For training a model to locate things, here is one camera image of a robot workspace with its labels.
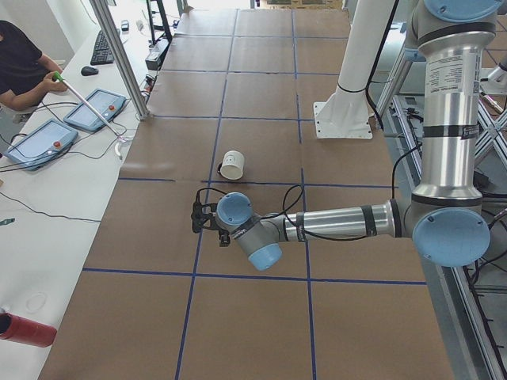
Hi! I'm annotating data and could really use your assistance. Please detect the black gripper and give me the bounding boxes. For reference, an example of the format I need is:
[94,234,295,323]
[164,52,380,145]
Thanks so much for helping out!
[212,225,231,247]

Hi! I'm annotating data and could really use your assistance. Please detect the white mug black handle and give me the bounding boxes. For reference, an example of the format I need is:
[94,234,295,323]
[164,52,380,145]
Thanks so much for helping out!
[218,150,245,181]

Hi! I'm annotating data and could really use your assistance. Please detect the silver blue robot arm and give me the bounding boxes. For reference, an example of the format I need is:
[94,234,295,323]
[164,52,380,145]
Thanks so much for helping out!
[212,1,503,271]

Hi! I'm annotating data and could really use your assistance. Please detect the person's hand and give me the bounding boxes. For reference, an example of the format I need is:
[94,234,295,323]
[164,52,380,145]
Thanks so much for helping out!
[41,71,67,92]

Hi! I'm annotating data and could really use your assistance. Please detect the white side table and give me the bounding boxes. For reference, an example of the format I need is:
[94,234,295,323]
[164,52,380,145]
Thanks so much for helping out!
[1,1,148,379]

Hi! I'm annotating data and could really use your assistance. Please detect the far blue teach pendant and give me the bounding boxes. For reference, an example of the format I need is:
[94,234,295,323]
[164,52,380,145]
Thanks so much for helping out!
[63,89,127,132]

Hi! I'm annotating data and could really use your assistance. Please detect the blue teach pendant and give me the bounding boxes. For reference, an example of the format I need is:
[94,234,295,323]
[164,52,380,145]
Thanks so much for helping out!
[63,89,127,132]
[4,119,78,170]

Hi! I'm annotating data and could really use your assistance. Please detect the near blue teach pendant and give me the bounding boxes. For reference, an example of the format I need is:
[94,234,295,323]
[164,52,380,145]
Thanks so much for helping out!
[4,119,78,170]

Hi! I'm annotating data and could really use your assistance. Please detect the black computer mouse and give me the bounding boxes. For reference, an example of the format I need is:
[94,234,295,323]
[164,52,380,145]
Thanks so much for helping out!
[81,66,99,77]

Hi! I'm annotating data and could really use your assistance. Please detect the black keyboard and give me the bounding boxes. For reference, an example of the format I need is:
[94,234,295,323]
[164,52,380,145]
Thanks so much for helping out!
[90,30,114,66]

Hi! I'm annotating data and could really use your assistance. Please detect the red bottle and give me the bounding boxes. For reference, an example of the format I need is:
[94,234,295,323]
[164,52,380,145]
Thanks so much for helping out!
[1,313,57,348]

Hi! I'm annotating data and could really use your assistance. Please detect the person in black shirt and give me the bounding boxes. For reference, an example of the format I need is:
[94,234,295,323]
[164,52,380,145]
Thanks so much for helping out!
[1,20,63,112]

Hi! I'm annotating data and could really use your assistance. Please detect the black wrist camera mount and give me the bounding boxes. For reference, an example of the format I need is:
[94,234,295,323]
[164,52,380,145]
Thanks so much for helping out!
[191,201,220,234]

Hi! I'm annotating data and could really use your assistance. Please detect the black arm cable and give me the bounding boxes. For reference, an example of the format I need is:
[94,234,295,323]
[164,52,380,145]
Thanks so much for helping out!
[196,144,423,241]

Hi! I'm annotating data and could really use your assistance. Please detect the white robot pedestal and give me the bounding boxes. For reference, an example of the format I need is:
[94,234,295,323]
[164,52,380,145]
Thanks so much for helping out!
[314,0,397,139]

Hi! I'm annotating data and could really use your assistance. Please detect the white grabber stick green handle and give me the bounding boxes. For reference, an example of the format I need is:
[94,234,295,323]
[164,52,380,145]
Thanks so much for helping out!
[59,74,134,161]

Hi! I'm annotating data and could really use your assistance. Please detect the aluminium frame post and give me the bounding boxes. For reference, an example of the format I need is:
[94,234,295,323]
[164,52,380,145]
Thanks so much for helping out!
[90,0,149,120]

